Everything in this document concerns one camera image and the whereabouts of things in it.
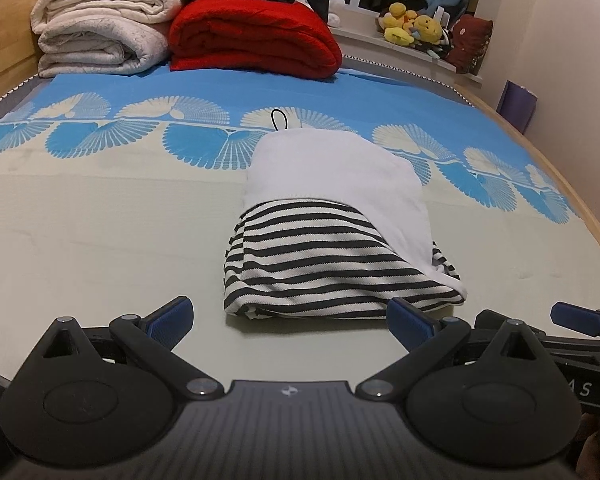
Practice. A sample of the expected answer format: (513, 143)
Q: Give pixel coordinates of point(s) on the blue white patterned bed sheet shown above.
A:
(80, 220)

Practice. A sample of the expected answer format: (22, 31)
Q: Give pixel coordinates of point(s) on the person's right hand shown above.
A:
(597, 452)

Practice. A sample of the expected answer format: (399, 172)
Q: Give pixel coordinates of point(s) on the white window sill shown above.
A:
(360, 40)

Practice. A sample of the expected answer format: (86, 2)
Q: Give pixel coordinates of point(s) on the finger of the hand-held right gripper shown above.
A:
(487, 321)
(575, 316)

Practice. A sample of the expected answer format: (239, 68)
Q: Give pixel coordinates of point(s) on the red folded blanket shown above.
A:
(255, 35)

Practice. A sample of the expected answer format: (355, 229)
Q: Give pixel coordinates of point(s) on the cream folded blanket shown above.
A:
(95, 35)

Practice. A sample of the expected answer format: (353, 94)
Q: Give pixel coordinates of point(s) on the brown cushion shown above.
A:
(470, 42)

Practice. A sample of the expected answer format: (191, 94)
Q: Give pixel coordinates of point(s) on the purple bin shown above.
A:
(517, 105)

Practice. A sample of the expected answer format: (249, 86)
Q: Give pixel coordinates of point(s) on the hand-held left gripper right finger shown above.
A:
(409, 322)

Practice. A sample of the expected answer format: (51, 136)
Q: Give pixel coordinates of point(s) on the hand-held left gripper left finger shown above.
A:
(170, 320)

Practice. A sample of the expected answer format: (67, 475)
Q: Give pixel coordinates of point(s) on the striped white hooded top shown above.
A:
(330, 175)

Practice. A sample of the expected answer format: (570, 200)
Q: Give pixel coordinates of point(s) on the yellow plush toy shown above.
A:
(400, 25)
(427, 29)

